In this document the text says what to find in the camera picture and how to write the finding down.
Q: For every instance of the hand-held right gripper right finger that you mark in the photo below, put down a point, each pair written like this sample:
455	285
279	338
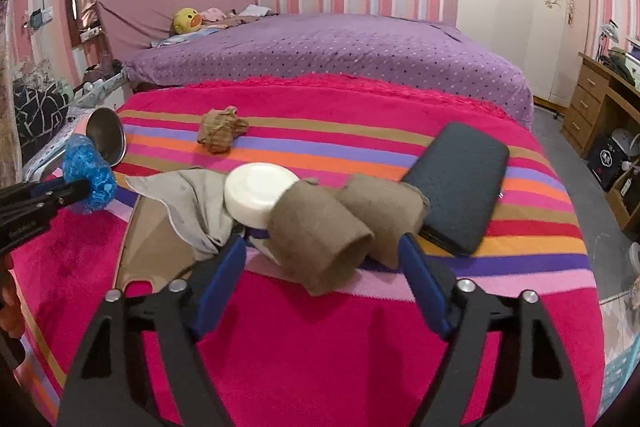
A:
425	287

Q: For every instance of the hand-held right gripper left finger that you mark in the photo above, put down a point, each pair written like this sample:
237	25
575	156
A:
220	287

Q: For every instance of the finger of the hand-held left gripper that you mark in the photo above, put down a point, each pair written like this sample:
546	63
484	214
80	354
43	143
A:
70	197
47	184

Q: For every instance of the blue plastic shoe cover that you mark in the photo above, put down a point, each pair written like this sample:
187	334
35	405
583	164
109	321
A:
90	167

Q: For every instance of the brown cardboard tube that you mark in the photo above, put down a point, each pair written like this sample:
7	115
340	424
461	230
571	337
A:
382	219
315	239

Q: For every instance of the person's left hand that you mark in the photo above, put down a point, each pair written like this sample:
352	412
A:
7	302

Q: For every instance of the white perforated plastic stool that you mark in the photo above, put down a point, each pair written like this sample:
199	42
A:
55	147

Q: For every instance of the pink cup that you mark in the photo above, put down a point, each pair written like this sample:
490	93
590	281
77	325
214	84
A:
105	137

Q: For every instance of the black and white patterned cushion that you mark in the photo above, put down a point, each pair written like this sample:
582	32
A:
37	112

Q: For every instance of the tan phone case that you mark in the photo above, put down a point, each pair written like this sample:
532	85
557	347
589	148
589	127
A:
150	247

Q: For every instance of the grey cloth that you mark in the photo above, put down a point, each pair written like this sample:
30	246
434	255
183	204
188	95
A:
192	207

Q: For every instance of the black zip case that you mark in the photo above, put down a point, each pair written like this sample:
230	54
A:
460	187

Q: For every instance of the striped pink blanket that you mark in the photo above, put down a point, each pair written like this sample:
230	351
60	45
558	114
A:
325	357

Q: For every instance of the crumpled brown paper ball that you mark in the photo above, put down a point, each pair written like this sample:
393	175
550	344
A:
220	129

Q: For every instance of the mauve headboard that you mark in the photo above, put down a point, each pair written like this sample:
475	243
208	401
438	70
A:
145	12

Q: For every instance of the yellow duck plush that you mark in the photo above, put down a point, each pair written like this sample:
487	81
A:
186	21

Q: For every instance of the white round fan base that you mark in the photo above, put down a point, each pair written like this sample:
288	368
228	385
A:
634	257

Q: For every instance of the black box with white label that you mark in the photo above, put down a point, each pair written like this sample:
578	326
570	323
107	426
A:
605	159

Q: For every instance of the open cardboard box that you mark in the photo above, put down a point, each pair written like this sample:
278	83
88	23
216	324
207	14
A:
627	192

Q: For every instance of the pink plush toy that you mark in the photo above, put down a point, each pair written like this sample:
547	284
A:
212	14

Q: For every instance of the wooden desk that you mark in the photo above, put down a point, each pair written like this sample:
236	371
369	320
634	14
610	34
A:
585	107

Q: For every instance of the white fan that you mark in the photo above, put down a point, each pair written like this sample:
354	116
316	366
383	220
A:
625	139

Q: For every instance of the purple dotted bed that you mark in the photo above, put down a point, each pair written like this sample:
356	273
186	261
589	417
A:
325	52

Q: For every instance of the white folded clothes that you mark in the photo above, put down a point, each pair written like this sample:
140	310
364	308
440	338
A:
255	11

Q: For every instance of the white wardrobe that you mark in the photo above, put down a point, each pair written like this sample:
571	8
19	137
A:
530	32

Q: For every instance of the dark clothes pile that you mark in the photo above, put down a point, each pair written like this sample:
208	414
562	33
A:
620	62

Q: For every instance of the desk lamp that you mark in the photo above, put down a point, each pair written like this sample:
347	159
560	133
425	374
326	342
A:
607	34

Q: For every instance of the wall switch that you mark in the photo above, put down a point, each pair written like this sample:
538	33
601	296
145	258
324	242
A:
40	17

